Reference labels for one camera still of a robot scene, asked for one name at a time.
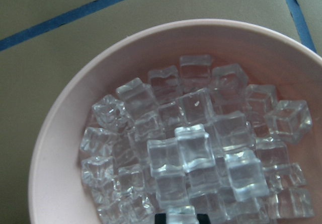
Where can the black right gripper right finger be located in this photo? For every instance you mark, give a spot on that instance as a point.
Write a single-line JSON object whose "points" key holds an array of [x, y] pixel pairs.
{"points": [[204, 218]]}

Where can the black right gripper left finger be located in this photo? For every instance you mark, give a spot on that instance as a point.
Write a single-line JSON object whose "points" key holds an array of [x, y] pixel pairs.
{"points": [[160, 218]]}

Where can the pile of clear ice cubes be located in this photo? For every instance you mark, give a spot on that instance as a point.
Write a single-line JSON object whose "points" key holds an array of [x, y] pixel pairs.
{"points": [[195, 135]]}

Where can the pink bowl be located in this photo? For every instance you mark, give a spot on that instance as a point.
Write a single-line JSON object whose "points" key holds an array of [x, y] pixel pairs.
{"points": [[55, 192]]}

